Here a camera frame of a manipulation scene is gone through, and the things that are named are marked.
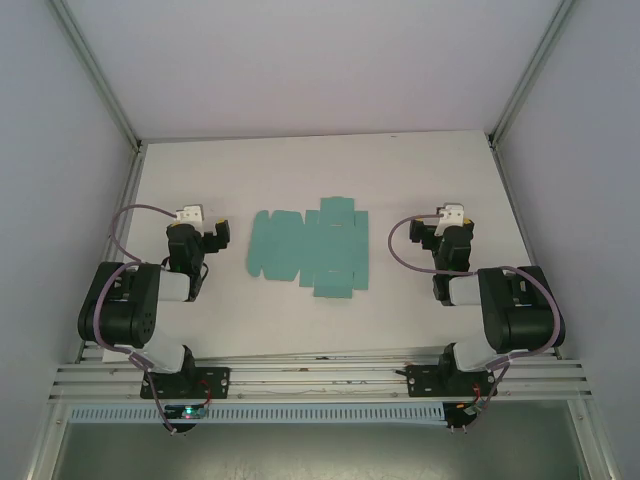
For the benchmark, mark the teal paper box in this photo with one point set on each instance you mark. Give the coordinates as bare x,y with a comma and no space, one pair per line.
310,245

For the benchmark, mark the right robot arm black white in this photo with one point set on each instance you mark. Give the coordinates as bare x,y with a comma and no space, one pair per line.
520,315

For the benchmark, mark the small circuit board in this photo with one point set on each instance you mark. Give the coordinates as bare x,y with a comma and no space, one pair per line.
471,409

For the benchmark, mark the circuit board with green light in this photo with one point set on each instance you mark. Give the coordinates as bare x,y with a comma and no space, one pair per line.
187,412

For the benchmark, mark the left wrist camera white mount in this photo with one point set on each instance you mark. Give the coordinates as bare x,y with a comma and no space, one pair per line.
191,213

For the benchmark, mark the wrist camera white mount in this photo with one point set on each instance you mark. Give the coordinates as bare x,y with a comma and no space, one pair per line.
452,214
191,213

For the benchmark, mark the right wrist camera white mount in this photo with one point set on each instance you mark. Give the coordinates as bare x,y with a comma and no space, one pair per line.
452,214

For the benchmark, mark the aluminium table side rail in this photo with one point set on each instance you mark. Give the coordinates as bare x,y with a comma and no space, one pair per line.
131,185
515,210

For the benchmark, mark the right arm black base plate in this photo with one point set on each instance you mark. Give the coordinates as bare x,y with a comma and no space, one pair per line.
425,382

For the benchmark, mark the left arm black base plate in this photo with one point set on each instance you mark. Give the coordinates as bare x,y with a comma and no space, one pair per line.
215,382

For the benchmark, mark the aluminium rail beam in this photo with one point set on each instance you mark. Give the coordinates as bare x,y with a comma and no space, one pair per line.
320,382

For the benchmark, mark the aluminium corner post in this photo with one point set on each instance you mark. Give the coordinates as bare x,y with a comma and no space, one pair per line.
530,65
95,65

